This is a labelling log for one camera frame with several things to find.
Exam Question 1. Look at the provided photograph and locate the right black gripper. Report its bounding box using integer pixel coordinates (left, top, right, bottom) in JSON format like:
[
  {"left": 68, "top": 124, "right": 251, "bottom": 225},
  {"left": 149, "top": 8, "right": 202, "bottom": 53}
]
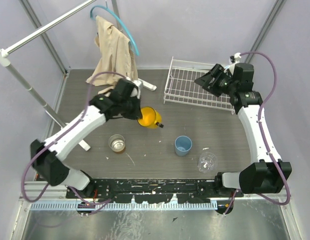
[{"left": 194, "top": 63, "right": 237, "bottom": 98}]

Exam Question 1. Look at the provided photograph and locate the yellow mug black handle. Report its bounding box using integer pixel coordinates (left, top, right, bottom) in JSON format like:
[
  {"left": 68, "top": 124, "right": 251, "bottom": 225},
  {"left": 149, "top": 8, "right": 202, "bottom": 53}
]
[{"left": 137, "top": 106, "right": 164, "bottom": 129}]

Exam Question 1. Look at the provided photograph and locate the light blue plastic cup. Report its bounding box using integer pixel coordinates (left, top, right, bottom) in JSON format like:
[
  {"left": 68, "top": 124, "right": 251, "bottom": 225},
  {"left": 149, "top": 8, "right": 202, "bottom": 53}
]
[{"left": 174, "top": 135, "right": 192, "bottom": 157}]

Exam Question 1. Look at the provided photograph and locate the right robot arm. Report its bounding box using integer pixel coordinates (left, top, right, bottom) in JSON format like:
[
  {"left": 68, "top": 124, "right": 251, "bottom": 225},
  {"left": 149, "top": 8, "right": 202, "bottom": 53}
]
[{"left": 194, "top": 63, "right": 292, "bottom": 197}]

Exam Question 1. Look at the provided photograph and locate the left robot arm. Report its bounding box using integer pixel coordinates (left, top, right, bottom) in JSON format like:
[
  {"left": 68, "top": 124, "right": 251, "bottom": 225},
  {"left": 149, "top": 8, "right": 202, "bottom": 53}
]
[{"left": 30, "top": 78, "right": 143, "bottom": 198}]

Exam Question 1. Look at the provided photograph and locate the silver garment rack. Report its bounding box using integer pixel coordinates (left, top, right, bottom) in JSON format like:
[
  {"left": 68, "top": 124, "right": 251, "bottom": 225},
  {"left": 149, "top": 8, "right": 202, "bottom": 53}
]
[{"left": 0, "top": 0, "right": 157, "bottom": 152}]

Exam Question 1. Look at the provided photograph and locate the clear glass amber base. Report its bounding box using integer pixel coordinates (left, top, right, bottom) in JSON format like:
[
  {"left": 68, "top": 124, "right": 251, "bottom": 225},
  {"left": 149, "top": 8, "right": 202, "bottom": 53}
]
[{"left": 108, "top": 134, "right": 126, "bottom": 154}]

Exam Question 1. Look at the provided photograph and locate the beige shirt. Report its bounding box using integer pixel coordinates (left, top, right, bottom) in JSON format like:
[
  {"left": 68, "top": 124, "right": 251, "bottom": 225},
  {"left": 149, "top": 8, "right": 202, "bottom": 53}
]
[{"left": 93, "top": 16, "right": 138, "bottom": 80}]

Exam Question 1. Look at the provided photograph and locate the clear plastic cup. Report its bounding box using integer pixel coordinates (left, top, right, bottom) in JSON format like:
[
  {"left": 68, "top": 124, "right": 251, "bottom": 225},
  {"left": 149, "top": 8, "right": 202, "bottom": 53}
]
[{"left": 197, "top": 151, "right": 218, "bottom": 173}]

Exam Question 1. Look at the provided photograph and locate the teal clothes hanger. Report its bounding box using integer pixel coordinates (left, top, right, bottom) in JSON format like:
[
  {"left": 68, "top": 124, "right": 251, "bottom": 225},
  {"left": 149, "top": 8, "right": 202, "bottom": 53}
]
[{"left": 90, "top": 5, "right": 140, "bottom": 56}]

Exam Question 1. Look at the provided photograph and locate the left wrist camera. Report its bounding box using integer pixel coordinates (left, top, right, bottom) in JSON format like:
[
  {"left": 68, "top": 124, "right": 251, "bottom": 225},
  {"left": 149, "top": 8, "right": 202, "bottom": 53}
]
[{"left": 131, "top": 80, "right": 143, "bottom": 99}]

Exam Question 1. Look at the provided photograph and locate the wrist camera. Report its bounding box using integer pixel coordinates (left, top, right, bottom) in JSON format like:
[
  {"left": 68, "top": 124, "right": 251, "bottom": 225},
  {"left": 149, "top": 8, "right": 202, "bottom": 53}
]
[
  {"left": 224, "top": 52, "right": 241, "bottom": 74},
  {"left": 131, "top": 80, "right": 143, "bottom": 99}
]

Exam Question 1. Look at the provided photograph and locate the white wire dish rack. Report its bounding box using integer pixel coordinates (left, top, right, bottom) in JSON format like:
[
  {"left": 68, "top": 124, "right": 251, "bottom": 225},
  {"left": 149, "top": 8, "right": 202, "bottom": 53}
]
[{"left": 163, "top": 57, "right": 235, "bottom": 114}]

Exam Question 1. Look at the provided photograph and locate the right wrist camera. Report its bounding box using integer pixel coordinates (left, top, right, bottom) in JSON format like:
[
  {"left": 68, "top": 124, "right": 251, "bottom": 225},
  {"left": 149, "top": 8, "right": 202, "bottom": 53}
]
[{"left": 224, "top": 52, "right": 241, "bottom": 74}]

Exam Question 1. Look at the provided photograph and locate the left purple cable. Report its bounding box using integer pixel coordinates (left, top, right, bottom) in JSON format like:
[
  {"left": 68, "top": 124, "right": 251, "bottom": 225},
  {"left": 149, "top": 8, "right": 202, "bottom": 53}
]
[{"left": 21, "top": 71, "right": 130, "bottom": 217}]

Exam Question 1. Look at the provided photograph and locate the purple cable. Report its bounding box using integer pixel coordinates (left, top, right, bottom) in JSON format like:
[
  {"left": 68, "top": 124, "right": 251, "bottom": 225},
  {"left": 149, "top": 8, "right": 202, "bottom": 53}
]
[
  {"left": 223, "top": 51, "right": 292, "bottom": 216},
  {"left": 21, "top": 71, "right": 130, "bottom": 217}
]

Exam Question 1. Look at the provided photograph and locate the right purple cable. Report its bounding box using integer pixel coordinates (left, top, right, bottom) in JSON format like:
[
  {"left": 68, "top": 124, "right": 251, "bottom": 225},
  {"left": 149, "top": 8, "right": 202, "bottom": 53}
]
[{"left": 223, "top": 51, "right": 292, "bottom": 216}]

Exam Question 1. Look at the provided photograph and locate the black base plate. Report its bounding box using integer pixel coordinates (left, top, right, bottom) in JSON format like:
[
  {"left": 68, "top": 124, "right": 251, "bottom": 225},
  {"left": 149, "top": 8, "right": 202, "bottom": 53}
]
[{"left": 66, "top": 177, "right": 245, "bottom": 205}]

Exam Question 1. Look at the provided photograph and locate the aluminium frame rail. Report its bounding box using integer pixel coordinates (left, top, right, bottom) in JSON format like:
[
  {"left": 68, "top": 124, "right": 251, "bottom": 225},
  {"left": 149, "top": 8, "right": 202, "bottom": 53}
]
[{"left": 20, "top": 176, "right": 291, "bottom": 216}]

